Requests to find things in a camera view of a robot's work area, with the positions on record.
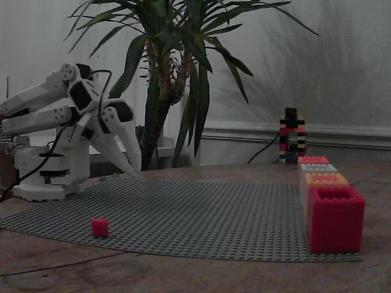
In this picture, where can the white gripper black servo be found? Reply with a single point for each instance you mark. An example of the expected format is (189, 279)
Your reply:
(107, 129)

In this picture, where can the small red brick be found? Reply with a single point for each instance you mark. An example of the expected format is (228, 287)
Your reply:
(100, 227)

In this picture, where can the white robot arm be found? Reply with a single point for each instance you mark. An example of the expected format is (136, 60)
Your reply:
(36, 94)

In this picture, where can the grey studded baseplate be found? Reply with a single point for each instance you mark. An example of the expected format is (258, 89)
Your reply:
(198, 213)

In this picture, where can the multicolour brick tower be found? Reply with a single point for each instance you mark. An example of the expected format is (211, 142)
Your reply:
(291, 134)

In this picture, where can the grey plastic toy brick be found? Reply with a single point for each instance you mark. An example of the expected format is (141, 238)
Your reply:
(303, 189)

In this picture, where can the orange plastic toy brick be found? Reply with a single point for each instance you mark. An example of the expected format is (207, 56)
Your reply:
(327, 179)

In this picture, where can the green palm house plant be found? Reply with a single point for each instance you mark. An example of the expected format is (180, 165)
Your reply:
(159, 116)

